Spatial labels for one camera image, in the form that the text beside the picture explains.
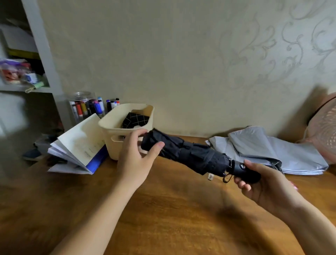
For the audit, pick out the person's right hand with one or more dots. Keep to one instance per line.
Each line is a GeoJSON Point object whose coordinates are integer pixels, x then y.
{"type": "Point", "coordinates": [273, 191]}

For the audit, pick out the person's left hand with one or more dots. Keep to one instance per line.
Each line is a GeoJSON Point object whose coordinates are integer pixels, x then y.
{"type": "Point", "coordinates": [131, 163]}

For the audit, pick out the person's left thumb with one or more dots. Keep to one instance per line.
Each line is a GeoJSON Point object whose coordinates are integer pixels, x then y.
{"type": "Point", "coordinates": [155, 150]}

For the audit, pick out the person's right thumb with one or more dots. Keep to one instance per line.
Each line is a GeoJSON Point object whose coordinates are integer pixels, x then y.
{"type": "Point", "coordinates": [254, 166]}

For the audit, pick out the person's right little finger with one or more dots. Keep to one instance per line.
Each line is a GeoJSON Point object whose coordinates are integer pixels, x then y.
{"type": "Point", "coordinates": [294, 186]}

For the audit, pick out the black umbrella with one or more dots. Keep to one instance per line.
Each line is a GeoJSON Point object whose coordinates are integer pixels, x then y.
{"type": "Point", "coordinates": [191, 155]}

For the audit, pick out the person's right forearm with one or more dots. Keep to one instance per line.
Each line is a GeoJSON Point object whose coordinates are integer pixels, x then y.
{"type": "Point", "coordinates": [312, 228]}

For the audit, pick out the person's left forearm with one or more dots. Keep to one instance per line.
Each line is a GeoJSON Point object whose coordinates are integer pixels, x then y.
{"type": "Point", "coordinates": [97, 223]}

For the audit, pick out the grey folded umbrella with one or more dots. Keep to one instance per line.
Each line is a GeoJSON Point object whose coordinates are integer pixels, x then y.
{"type": "Point", "coordinates": [283, 155]}

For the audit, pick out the black checked cloth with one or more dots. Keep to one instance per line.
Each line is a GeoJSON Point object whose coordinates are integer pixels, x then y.
{"type": "Point", "coordinates": [135, 120]}

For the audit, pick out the cream plastic basket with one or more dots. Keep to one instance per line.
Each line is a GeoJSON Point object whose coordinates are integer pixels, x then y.
{"type": "Point", "coordinates": [112, 131]}

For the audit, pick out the pink fan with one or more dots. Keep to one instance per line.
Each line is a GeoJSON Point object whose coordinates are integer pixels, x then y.
{"type": "Point", "coordinates": [324, 131]}

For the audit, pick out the bunch of coloured markers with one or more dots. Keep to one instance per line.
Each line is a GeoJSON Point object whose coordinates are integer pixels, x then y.
{"type": "Point", "coordinates": [98, 107]}

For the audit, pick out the white and blue booklet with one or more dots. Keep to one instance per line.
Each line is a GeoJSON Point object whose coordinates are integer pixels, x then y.
{"type": "Point", "coordinates": [78, 143]}

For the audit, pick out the clear plastic jar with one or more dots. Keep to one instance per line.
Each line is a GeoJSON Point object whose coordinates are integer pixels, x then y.
{"type": "Point", "coordinates": [81, 105]}

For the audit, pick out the green clip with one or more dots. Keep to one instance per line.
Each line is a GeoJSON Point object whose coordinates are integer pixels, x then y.
{"type": "Point", "coordinates": [36, 86]}

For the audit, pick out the small white box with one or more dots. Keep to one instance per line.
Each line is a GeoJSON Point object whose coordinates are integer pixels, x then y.
{"type": "Point", "coordinates": [31, 77]}

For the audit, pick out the white shelf unit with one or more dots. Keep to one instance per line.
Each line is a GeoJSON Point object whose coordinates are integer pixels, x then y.
{"type": "Point", "coordinates": [44, 52]}

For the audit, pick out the yellow book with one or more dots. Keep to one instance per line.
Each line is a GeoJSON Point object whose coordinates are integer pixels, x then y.
{"type": "Point", "coordinates": [23, 54]}

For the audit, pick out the colourful packet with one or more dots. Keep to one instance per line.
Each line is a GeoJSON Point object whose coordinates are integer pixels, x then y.
{"type": "Point", "coordinates": [11, 71]}

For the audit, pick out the white flat box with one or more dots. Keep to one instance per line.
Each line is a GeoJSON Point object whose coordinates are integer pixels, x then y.
{"type": "Point", "coordinates": [18, 38]}

